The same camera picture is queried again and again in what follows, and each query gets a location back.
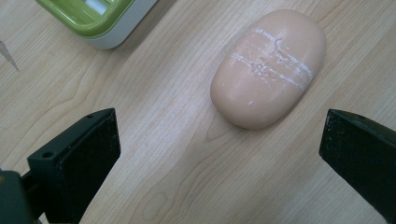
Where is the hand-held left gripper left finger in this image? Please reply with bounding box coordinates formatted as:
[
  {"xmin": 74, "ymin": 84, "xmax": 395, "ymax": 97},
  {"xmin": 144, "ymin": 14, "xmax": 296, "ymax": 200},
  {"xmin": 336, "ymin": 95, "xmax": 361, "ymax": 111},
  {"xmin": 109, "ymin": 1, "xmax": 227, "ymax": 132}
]
[{"xmin": 21, "ymin": 107, "xmax": 121, "ymax": 224}]

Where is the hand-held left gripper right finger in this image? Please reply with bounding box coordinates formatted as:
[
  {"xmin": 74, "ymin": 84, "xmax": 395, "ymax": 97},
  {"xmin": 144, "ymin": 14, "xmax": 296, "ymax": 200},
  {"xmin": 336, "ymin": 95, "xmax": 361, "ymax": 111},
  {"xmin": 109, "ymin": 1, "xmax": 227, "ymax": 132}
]
[{"xmin": 318, "ymin": 108, "xmax": 396, "ymax": 224}]

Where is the peach oval soap bar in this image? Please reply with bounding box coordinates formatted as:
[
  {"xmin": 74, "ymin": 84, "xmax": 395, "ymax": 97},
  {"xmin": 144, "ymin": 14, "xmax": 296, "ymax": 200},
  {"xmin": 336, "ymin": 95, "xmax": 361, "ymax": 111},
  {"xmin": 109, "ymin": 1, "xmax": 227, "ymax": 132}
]
[{"xmin": 209, "ymin": 8, "xmax": 328, "ymax": 131}]

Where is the green and white soap dish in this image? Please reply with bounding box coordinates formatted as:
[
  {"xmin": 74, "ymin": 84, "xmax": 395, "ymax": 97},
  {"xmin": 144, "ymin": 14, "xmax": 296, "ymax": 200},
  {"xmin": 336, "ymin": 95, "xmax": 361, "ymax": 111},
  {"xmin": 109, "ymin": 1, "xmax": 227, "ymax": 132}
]
[{"xmin": 35, "ymin": 0, "xmax": 159, "ymax": 50}]

